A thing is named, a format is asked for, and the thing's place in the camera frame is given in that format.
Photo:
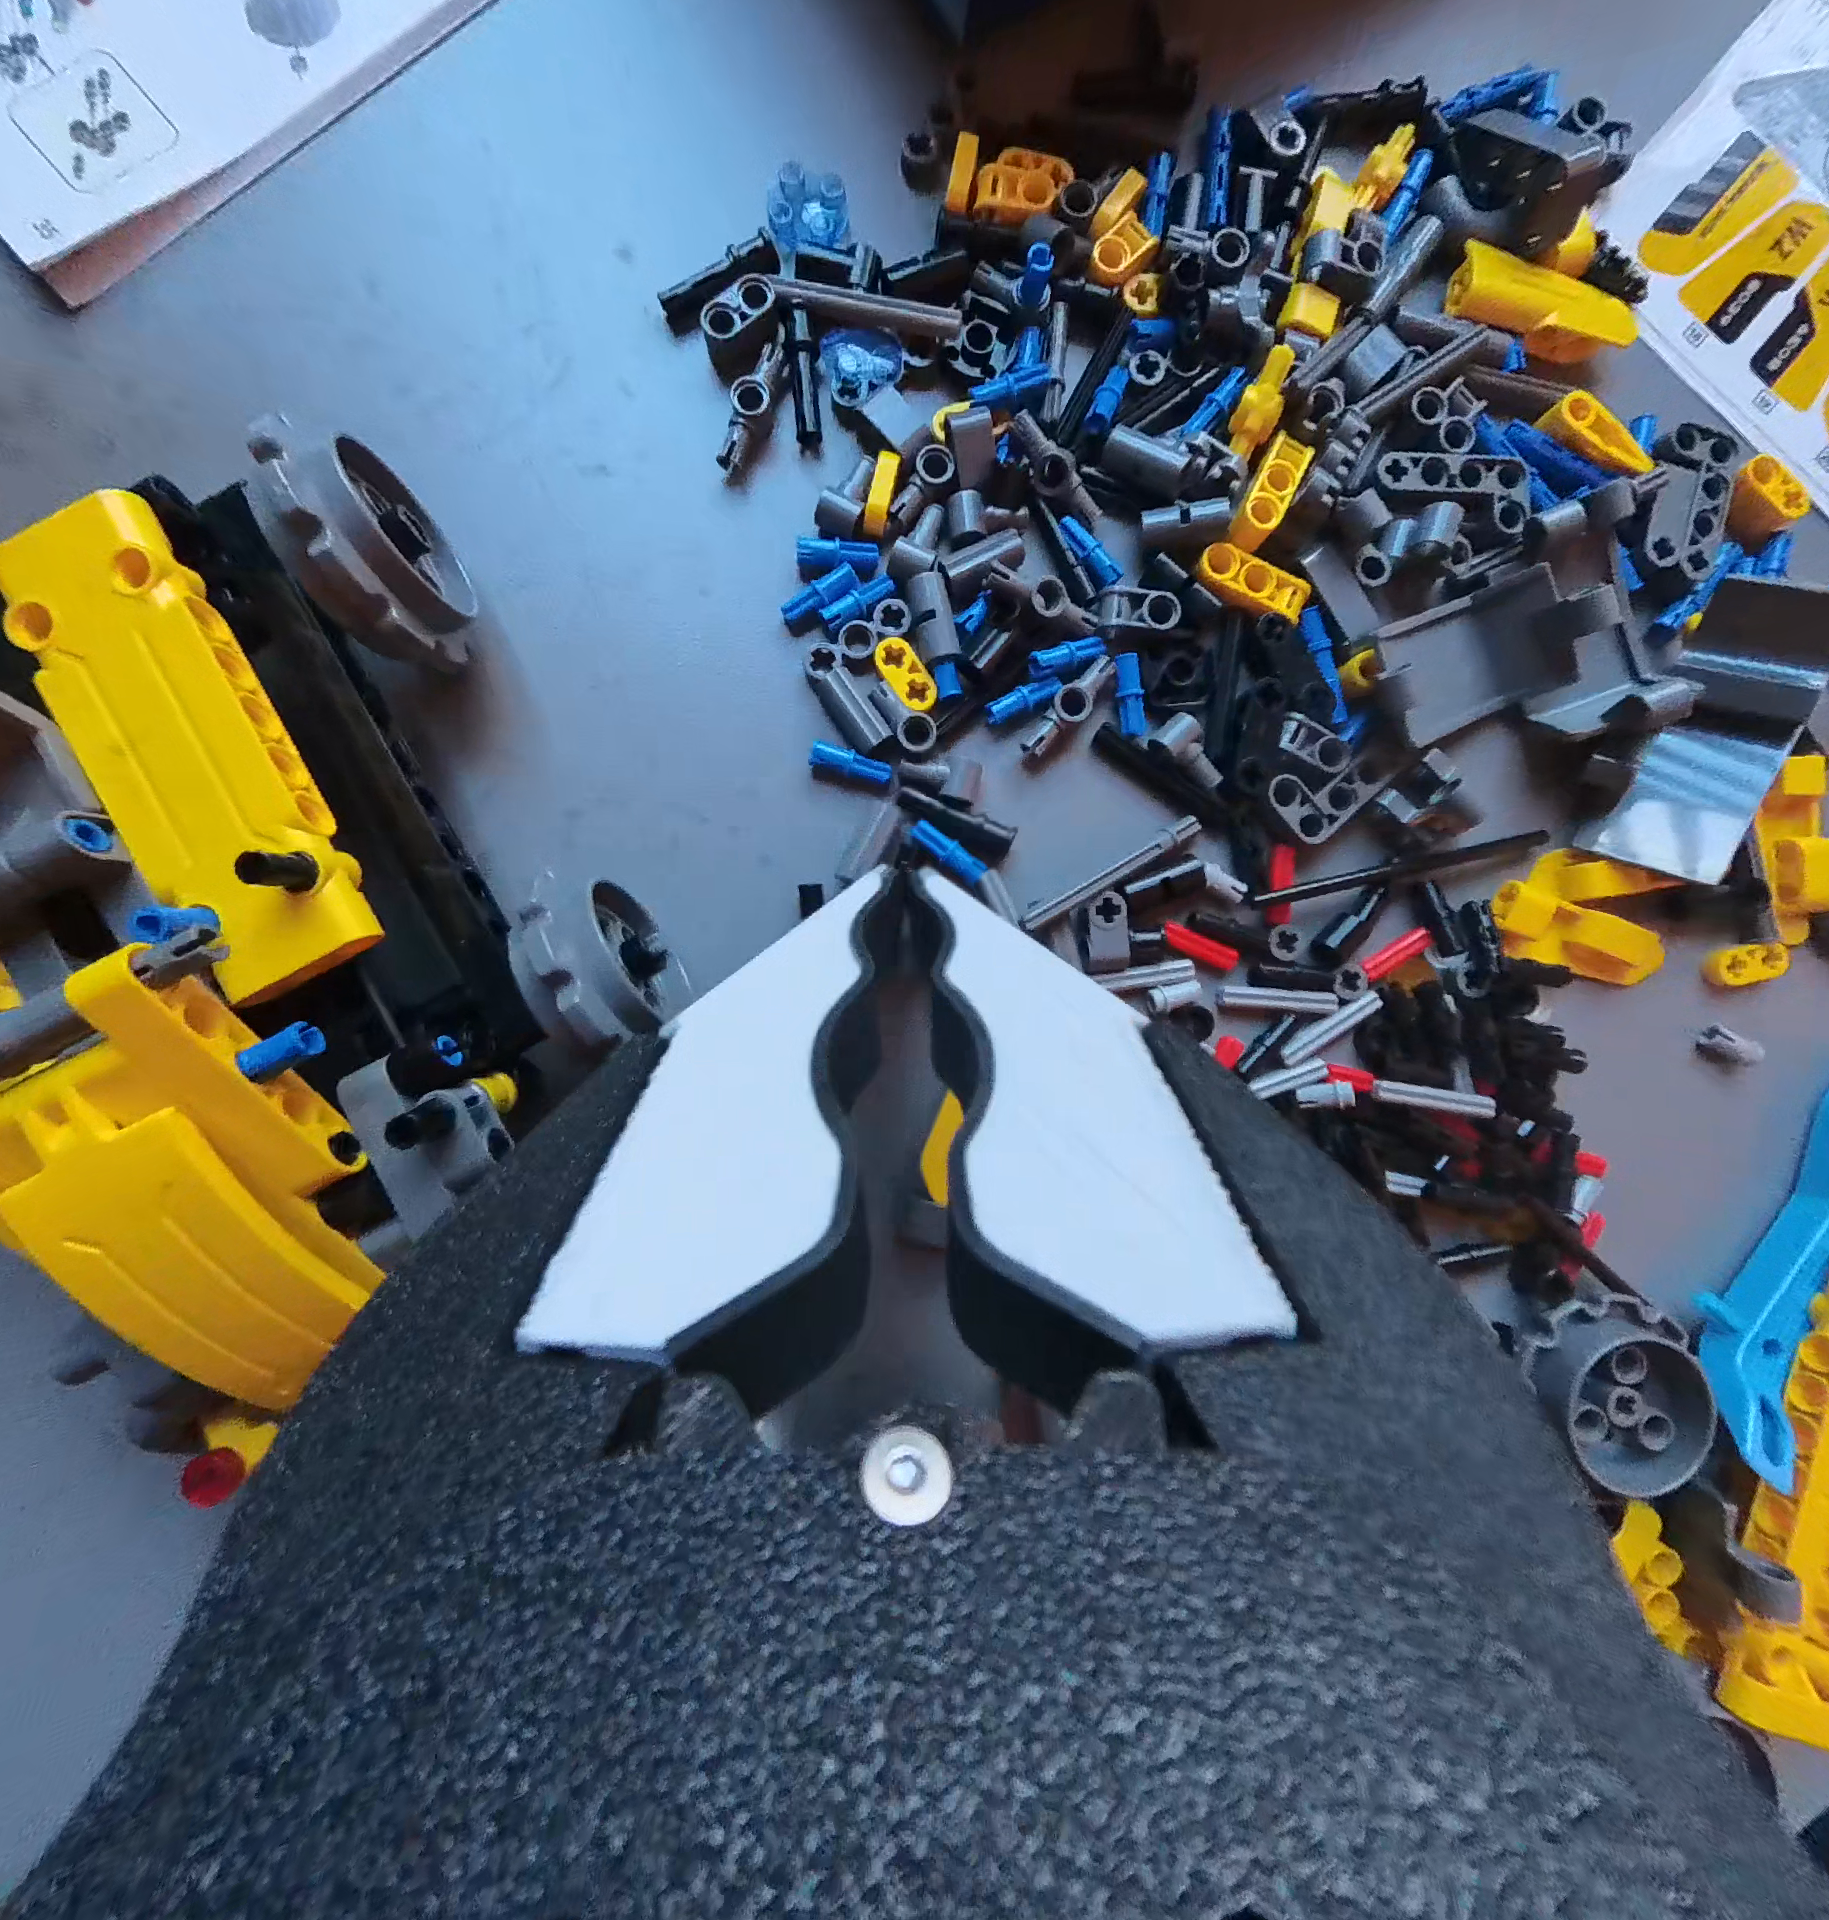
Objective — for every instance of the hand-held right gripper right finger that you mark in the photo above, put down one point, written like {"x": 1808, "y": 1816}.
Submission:
{"x": 1122, "y": 1186}

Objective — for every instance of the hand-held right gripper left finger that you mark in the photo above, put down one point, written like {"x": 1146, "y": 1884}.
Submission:
{"x": 704, "y": 1186}

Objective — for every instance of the blue connector pin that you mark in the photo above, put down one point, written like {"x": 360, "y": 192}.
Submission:
{"x": 946, "y": 853}

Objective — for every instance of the yellow toy brick car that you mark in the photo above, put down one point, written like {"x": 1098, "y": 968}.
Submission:
{"x": 179, "y": 750}

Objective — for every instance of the grey desk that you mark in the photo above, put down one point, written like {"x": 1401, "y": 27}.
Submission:
{"x": 553, "y": 374}

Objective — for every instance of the yellow curved panel brick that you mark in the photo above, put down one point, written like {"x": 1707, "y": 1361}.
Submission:
{"x": 939, "y": 1148}

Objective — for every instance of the grey toothed wheel hub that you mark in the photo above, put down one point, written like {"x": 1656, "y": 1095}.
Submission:
{"x": 1618, "y": 1394}

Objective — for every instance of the grey curved panel brick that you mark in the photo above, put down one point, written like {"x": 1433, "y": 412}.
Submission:
{"x": 1499, "y": 662}
{"x": 1738, "y": 705}

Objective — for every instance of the blue brick separator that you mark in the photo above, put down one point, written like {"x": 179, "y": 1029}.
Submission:
{"x": 1784, "y": 1261}

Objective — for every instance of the pile of small brick parts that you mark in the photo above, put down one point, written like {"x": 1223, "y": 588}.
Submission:
{"x": 1228, "y": 525}

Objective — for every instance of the pile of yellow beams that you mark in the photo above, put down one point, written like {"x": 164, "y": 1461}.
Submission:
{"x": 1815, "y": 1501}

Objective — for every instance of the sticker sheet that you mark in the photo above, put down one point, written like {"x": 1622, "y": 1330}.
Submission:
{"x": 1768, "y": 224}

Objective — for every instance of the instruction booklet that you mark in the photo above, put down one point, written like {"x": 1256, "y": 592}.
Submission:
{"x": 225, "y": 90}

